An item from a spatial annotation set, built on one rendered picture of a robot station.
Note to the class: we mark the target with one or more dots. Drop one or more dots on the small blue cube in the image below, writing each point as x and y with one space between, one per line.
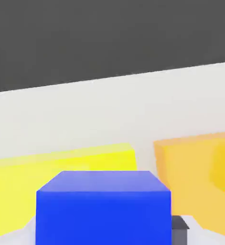
102 216

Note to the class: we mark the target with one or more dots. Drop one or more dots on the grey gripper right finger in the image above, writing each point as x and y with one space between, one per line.
179 235

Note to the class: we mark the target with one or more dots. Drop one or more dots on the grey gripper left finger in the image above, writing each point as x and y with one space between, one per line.
26 237

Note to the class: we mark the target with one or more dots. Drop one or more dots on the large orange box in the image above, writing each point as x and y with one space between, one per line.
188 172

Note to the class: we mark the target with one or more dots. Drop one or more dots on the large yellow box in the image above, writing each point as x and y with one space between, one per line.
18 187

